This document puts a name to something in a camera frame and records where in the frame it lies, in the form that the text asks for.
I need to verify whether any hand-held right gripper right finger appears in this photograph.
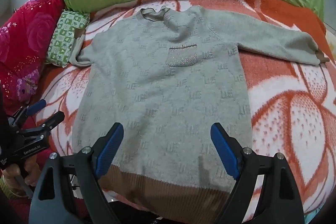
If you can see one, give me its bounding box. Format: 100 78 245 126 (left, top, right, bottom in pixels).
210 122 305 224

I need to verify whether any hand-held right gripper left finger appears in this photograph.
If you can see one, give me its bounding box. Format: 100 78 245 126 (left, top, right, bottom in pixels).
29 122 124 224

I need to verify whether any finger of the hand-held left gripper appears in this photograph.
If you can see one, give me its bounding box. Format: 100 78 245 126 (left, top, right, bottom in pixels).
9 99 47 127
20 111 65 136

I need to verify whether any grey knitted sweater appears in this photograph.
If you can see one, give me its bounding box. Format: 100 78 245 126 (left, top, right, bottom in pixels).
69 5 331 224

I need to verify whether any person's left hand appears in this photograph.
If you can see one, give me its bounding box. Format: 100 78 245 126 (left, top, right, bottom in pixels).
0 154 40 199

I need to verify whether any gold bangle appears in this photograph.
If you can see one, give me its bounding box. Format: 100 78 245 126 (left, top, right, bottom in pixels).
0 173 12 194

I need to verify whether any dark red cloth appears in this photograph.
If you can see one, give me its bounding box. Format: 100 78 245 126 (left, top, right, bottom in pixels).
8 196 88 224

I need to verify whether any red floral quilt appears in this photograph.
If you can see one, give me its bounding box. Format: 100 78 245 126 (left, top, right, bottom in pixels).
0 0 66 122

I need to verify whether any green patterned pillow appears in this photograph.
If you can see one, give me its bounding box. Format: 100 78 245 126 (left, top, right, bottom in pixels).
45 10 91 67

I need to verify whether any orange white floral blanket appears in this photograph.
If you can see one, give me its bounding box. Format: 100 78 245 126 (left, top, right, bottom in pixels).
35 0 336 224

